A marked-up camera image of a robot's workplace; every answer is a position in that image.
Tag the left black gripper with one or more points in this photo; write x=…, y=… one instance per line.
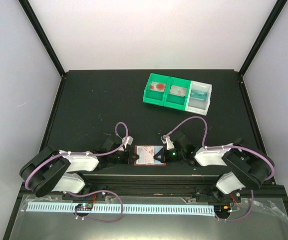
x=128, y=159

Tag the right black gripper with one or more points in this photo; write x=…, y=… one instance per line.
x=162, y=151

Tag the brown leather card holder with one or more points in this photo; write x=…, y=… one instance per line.
x=156, y=149

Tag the white card red flowers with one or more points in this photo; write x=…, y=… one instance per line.
x=146, y=155

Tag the pink white numbered card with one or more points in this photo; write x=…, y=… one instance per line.
x=177, y=91

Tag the teal VIP card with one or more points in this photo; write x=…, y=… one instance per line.
x=197, y=94

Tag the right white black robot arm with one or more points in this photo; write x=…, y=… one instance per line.
x=247, y=168

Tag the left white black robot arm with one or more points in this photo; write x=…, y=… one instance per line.
x=58, y=170

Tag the card with red circles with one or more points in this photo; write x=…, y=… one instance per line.
x=157, y=86

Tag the middle green plastic bin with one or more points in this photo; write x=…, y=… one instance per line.
x=176, y=102

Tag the green plastic bin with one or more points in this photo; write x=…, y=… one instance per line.
x=176, y=102
x=152, y=97

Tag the left green plastic bin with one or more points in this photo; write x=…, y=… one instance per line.
x=152, y=97

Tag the white plastic bin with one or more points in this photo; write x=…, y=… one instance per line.
x=196, y=106

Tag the left small circuit board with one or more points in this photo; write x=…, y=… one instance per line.
x=84, y=207

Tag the small circuit board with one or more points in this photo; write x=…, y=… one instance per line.
x=84, y=207
x=223, y=209

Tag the right small circuit board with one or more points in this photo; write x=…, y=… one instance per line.
x=223, y=209

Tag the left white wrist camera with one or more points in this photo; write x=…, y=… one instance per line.
x=127, y=141

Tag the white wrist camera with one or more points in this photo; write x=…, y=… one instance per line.
x=127, y=141
x=167, y=142

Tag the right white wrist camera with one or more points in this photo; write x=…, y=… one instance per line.
x=167, y=142

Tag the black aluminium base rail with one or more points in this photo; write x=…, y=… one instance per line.
x=148, y=185

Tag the white slotted cable duct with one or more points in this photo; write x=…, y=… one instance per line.
x=137, y=209

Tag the left black frame post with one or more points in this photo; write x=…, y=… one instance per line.
x=26, y=6

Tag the black frame post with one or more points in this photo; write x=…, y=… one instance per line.
x=26, y=6
x=269, y=23

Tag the right black frame post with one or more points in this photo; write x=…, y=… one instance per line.
x=269, y=23

